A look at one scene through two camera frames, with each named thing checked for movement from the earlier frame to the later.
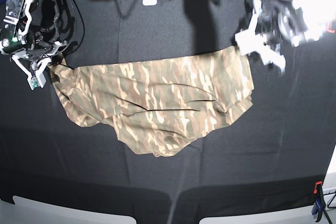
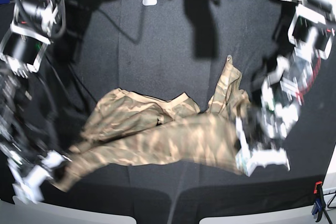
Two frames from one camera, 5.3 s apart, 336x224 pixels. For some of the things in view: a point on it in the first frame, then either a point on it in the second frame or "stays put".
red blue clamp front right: (319, 204) stays put
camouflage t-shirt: (158, 105) -> (122, 127)
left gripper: (33, 62) -> (28, 186)
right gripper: (252, 40) -> (247, 158)
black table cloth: (276, 152) stays put
